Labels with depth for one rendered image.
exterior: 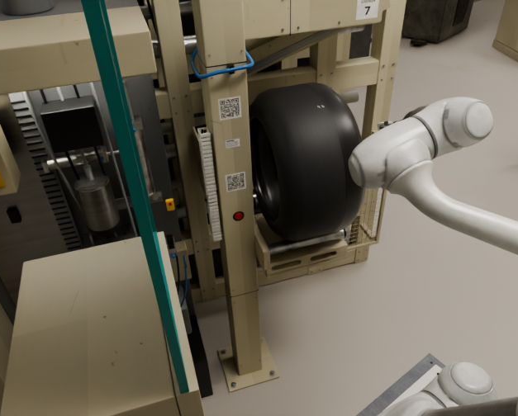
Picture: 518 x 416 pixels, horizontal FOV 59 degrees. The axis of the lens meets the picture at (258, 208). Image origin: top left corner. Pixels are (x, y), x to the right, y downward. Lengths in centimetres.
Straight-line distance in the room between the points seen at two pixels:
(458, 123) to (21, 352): 107
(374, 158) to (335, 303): 200
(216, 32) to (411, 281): 213
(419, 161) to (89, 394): 83
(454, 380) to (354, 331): 140
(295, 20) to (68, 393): 139
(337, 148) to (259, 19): 54
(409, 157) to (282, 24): 97
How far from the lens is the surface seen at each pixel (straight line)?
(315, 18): 182
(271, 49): 194
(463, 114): 97
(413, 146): 95
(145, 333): 114
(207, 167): 162
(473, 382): 140
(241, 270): 195
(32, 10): 167
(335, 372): 257
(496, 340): 293
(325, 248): 191
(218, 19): 143
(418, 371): 185
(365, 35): 575
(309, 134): 154
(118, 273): 131
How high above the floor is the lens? 214
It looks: 37 degrees down
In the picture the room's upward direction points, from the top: 3 degrees counter-clockwise
